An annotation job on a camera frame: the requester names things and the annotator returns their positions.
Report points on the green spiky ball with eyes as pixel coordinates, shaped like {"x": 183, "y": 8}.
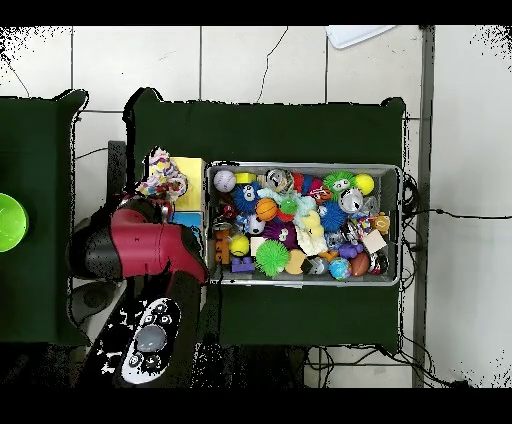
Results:
{"x": 339, "y": 182}

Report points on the side table with green cloth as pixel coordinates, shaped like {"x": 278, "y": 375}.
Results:
{"x": 36, "y": 160}

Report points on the crushed black red can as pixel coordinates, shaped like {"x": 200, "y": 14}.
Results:
{"x": 228, "y": 210}

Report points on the plain green spiky ball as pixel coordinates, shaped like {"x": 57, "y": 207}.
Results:
{"x": 272, "y": 258}

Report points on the globe print ball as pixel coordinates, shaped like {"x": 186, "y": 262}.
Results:
{"x": 340, "y": 268}

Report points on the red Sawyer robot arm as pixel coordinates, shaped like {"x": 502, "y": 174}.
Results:
{"x": 140, "y": 244}

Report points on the bright green bowl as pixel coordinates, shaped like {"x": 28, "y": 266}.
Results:
{"x": 12, "y": 222}

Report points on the white baseball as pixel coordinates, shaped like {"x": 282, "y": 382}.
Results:
{"x": 224, "y": 180}

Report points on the blue spiky ball with eyes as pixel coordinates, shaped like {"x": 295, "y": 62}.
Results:
{"x": 244, "y": 198}

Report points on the small orange basketball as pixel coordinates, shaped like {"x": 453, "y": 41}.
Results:
{"x": 266, "y": 209}

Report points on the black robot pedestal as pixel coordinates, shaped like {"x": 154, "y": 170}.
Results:
{"x": 260, "y": 368}

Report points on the black stand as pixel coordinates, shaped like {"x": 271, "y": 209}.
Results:
{"x": 116, "y": 168}

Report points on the crushed silver drink can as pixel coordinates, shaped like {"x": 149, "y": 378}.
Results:
{"x": 278, "y": 178}

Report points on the yellow foam ball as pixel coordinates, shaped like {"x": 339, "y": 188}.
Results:
{"x": 364, "y": 183}

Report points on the wooden box with three holes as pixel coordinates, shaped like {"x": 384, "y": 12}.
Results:
{"x": 196, "y": 188}

